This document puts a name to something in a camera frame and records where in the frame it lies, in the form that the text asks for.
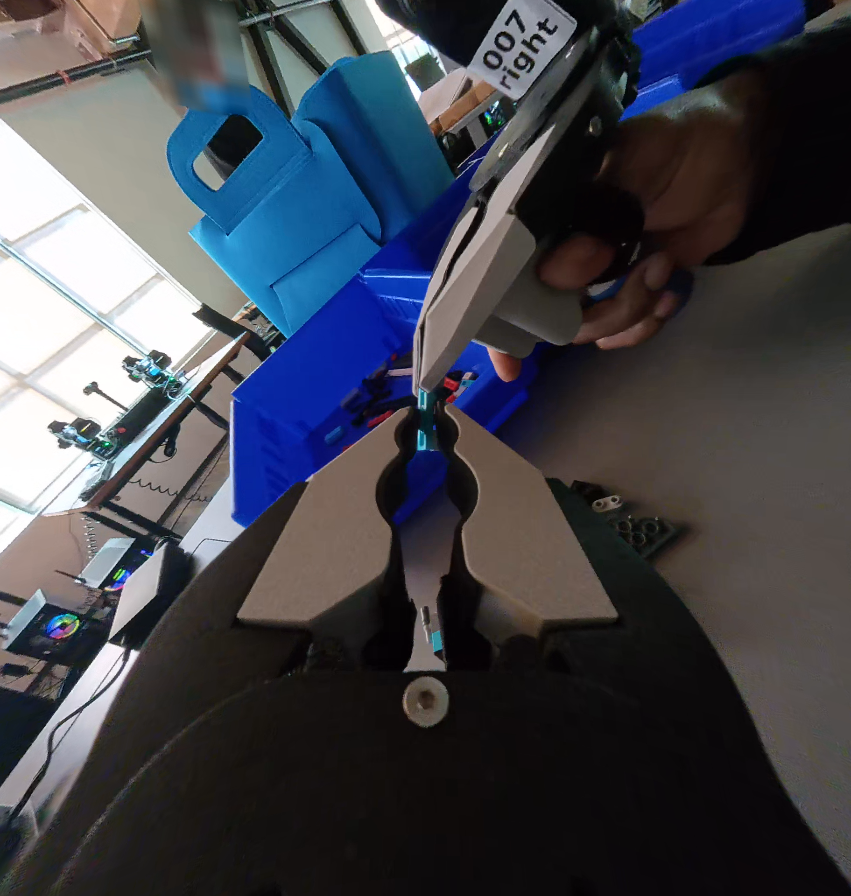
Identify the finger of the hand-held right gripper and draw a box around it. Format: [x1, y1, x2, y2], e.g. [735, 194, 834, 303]
[413, 203, 538, 396]

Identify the person's right hand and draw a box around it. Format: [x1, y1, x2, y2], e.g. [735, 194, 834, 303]
[485, 66, 775, 385]

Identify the dark grey wedge plate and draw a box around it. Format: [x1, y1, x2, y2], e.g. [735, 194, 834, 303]
[607, 514, 684, 561]

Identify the grey side table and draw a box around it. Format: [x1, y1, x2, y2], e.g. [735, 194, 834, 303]
[43, 329, 254, 519]

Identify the pile of mixed toy bricks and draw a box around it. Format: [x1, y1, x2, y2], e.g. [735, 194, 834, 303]
[324, 353, 478, 449]

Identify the black computer tower with lights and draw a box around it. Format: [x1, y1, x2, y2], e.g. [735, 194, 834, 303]
[1, 588, 111, 659]
[75, 535, 160, 596]

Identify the person's right forearm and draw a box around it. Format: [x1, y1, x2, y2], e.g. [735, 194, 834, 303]
[698, 14, 851, 267]

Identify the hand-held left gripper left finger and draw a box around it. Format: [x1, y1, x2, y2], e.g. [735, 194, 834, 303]
[238, 408, 417, 672]

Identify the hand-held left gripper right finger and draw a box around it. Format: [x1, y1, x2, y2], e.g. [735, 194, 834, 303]
[438, 406, 620, 672]

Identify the large window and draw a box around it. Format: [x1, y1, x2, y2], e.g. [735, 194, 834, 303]
[0, 112, 209, 512]

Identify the grey desk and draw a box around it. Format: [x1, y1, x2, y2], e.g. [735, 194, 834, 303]
[0, 217, 851, 896]

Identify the black coiled cable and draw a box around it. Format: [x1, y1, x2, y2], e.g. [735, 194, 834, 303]
[127, 476, 209, 501]

